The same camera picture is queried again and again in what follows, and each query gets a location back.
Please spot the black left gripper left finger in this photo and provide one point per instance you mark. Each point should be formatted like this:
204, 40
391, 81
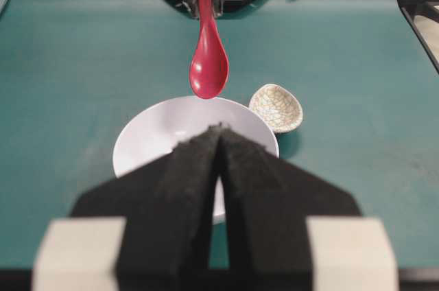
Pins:
168, 207

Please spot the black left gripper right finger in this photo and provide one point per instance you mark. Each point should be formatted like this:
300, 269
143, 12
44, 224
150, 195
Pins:
267, 201

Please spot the red plastic spoon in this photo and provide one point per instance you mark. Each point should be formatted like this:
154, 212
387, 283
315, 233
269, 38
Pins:
209, 68

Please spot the large white bowl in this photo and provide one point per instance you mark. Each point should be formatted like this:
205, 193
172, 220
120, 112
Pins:
157, 130

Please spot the small crackle-pattern dish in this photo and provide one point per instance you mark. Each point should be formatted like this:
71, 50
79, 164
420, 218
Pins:
277, 107

